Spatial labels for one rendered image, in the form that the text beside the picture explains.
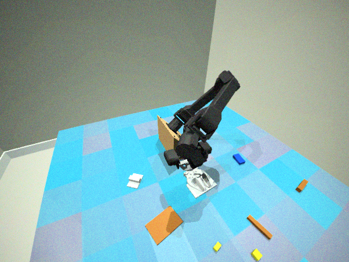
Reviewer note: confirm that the small blue rectangular block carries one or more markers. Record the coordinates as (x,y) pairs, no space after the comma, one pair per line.
(239,159)

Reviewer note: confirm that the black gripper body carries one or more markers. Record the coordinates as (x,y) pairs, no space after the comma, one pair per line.
(172,157)

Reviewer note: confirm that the orange rectangular bar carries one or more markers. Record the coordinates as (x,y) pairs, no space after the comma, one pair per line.
(252,220)

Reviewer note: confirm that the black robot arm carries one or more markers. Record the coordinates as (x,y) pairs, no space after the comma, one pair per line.
(207,119)

